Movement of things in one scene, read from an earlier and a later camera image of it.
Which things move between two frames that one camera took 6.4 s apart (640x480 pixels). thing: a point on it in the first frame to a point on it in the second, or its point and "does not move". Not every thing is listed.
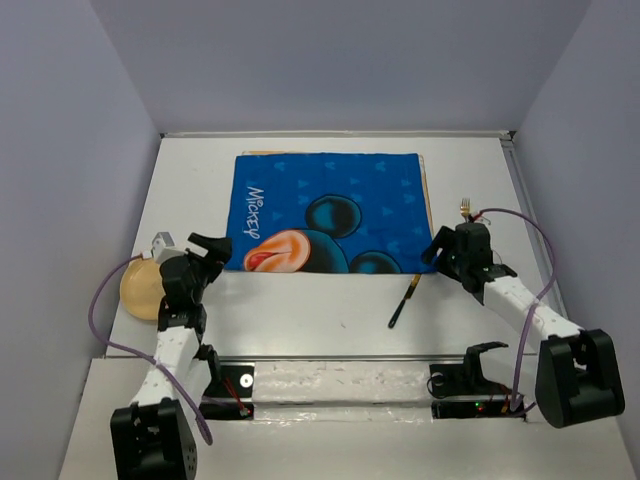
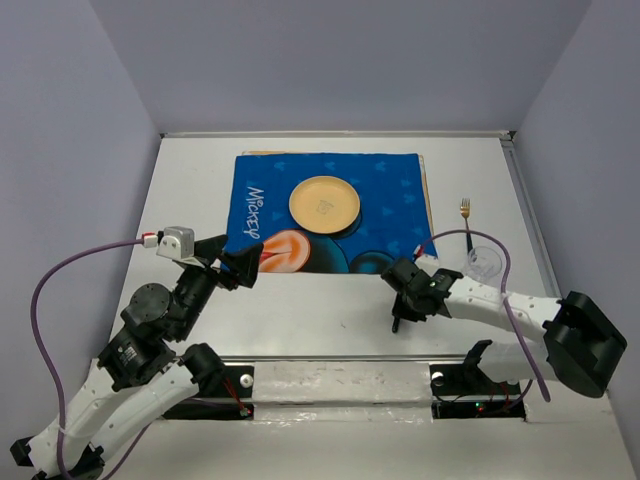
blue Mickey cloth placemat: x=328 y=212 does not move
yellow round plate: x=141 y=288 to x=324 y=204
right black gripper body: x=456 y=263 to x=403 y=306
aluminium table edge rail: x=509 y=135 does not move
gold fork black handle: x=465 y=208 does not move
